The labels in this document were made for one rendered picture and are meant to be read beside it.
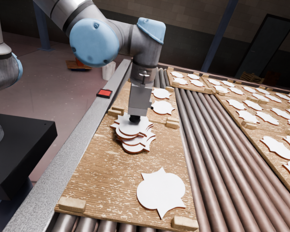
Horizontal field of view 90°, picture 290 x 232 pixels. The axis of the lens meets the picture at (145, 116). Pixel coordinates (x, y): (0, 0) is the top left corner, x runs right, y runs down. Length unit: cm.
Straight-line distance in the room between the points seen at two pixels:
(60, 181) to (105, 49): 38
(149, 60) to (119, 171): 33
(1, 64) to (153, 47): 44
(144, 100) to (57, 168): 33
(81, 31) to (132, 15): 545
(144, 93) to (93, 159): 26
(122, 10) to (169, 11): 151
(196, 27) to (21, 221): 594
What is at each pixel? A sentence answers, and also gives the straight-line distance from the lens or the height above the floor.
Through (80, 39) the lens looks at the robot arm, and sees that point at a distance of 28.
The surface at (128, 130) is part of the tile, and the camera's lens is 51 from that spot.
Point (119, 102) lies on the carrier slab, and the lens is 78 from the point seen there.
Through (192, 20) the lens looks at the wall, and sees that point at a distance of 593.
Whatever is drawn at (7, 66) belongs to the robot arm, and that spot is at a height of 113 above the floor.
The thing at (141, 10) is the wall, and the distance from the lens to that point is 571.
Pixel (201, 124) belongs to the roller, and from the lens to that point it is 85.
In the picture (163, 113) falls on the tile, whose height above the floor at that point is 95.
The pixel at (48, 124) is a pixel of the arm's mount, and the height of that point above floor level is 94.
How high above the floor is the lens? 133
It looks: 34 degrees down
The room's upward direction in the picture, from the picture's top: 13 degrees clockwise
